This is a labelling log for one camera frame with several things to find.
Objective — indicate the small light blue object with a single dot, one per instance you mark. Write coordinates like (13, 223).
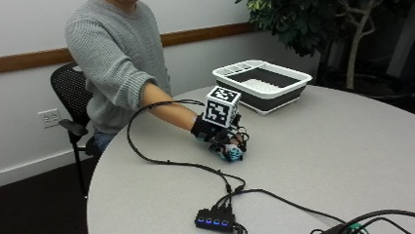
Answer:
(233, 152)

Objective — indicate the white marker cube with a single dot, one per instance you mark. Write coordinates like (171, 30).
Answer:
(221, 107)

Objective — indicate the white and grey dish tub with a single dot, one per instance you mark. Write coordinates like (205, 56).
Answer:
(261, 84)

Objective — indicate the black hub with blue lights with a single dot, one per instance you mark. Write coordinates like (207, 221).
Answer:
(215, 221)

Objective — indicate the the person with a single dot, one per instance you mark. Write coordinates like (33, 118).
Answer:
(112, 65)

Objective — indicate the black office chair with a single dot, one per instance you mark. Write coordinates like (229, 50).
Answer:
(71, 97)

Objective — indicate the green potted tree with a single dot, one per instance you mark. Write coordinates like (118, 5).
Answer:
(320, 29)

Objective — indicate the white wall outlet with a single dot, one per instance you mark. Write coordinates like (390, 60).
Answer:
(50, 117)

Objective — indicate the wooden wall rail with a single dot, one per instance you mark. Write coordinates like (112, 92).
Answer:
(87, 48)

